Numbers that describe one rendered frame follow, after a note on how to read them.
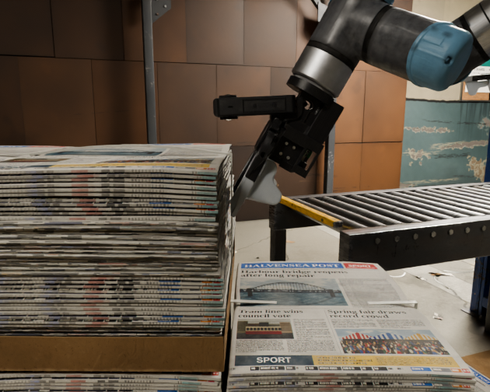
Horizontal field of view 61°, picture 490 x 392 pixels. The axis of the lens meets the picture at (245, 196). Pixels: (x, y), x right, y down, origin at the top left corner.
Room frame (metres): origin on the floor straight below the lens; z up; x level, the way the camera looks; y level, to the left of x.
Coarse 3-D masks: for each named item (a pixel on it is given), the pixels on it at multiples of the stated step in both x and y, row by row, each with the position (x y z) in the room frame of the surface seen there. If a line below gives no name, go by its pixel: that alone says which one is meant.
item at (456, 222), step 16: (400, 224) 1.18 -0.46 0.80; (416, 224) 1.18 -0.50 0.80; (432, 224) 1.18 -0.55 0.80; (448, 224) 1.19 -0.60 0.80; (464, 224) 1.21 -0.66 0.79; (480, 224) 1.23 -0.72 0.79; (352, 240) 1.07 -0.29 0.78; (368, 240) 1.09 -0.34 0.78; (384, 240) 1.11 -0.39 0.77; (400, 240) 1.13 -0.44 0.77; (416, 240) 1.15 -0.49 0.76; (432, 240) 1.17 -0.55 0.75; (448, 240) 1.19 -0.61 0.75; (464, 240) 1.21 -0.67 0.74; (480, 240) 1.23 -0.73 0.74; (352, 256) 1.07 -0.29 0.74; (368, 256) 1.09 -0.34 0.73; (384, 256) 1.11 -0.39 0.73; (400, 256) 1.13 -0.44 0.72; (416, 256) 1.15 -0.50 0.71; (432, 256) 1.17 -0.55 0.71; (448, 256) 1.19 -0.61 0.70; (464, 256) 1.21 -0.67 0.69; (480, 256) 1.23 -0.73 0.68
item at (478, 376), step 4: (472, 368) 1.66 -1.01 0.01; (476, 372) 1.63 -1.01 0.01; (476, 376) 1.60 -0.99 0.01; (480, 376) 1.60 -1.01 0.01; (484, 376) 1.60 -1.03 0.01; (476, 380) 1.57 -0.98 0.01; (480, 380) 1.57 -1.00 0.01; (484, 380) 1.57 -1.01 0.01; (488, 380) 1.57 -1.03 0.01; (476, 384) 1.55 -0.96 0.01; (480, 384) 1.55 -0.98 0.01; (484, 384) 1.55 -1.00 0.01; (488, 384) 1.55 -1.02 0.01; (476, 388) 1.52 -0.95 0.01; (480, 388) 1.52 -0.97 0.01; (484, 388) 1.52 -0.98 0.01; (488, 388) 1.52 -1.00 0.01
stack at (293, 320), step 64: (256, 320) 0.54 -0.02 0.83; (320, 320) 0.54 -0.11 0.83; (384, 320) 0.54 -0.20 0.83; (0, 384) 0.42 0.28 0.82; (64, 384) 0.42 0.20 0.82; (128, 384) 0.42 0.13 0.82; (192, 384) 0.42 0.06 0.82; (256, 384) 0.42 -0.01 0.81; (320, 384) 0.42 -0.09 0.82; (384, 384) 0.42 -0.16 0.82; (448, 384) 0.42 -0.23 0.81
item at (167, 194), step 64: (0, 192) 0.42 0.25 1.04; (64, 192) 0.42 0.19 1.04; (128, 192) 0.42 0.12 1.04; (192, 192) 0.42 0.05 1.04; (0, 256) 0.41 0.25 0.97; (64, 256) 0.41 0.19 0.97; (128, 256) 0.41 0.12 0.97; (192, 256) 0.41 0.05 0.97; (0, 320) 0.41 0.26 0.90; (64, 320) 0.41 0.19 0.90; (128, 320) 0.41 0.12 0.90; (192, 320) 0.41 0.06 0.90
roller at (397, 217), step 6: (336, 198) 1.62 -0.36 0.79; (342, 198) 1.59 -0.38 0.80; (348, 198) 1.57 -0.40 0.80; (354, 204) 1.51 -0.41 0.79; (360, 204) 1.48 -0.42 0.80; (366, 204) 1.47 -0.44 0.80; (372, 210) 1.41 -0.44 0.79; (378, 210) 1.38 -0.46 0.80; (384, 210) 1.37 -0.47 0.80; (390, 216) 1.31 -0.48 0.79; (396, 216) 1.30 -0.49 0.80; (402, 216) 1.28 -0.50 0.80; (408, 222) 1.24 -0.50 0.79
